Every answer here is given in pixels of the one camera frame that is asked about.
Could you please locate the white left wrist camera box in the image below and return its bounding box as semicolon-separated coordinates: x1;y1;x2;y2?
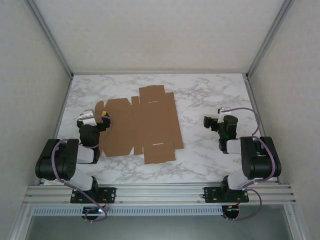
77;109;99;126

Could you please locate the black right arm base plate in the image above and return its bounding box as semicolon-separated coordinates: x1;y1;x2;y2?
203;186;250;204

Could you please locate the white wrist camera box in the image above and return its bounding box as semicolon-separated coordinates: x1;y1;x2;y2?
216;106;232;124
77;109;99;126

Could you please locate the aluminium mounting rail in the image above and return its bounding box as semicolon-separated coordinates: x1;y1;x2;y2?
23;183;297;206

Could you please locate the brown cardboard box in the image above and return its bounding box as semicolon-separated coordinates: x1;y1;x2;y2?
94;84;184;165

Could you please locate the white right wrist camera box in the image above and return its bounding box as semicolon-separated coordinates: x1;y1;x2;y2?
216;106;232;124

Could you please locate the grey slotted cable duct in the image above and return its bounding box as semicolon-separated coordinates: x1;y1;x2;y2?
32;205;224;216

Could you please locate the small circuit board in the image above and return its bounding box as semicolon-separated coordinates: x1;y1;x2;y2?
223;205;240;219
82;206;105;216

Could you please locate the short aluminium frame post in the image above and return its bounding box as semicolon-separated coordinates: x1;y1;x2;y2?
284;204;309;240
9;204;34;240

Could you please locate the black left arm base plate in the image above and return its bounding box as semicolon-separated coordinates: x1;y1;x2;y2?
69;186;117;204

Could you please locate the aluminium table edge rail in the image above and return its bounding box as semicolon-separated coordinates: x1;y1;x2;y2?
71;71;248;76

